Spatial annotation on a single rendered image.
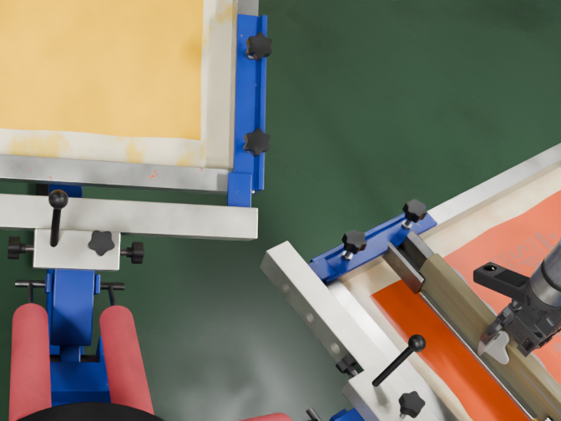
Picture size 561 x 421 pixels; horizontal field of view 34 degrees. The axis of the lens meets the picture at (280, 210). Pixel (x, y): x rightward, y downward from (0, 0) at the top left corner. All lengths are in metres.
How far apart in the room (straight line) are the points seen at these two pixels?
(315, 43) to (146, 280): 1.39
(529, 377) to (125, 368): 0.73
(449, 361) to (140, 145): 0.67
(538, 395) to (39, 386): 0.86
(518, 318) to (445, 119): 2.17
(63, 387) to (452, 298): 0.71
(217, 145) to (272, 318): 1.30
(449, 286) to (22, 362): 0.79
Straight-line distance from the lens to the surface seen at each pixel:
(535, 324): 1.57
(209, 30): 1.62
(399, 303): 1.73
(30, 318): 1.34
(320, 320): 1.55
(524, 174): 2.05
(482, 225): 1.94
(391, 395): 1.47
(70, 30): 1.58
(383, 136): 3.47
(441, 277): 1.68
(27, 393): 1.17
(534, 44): 4.30
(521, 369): 1.65
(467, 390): 1.69
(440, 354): 1.71
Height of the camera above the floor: 2.27
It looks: 48 degrees down
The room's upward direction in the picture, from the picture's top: 22 degrees clockwise
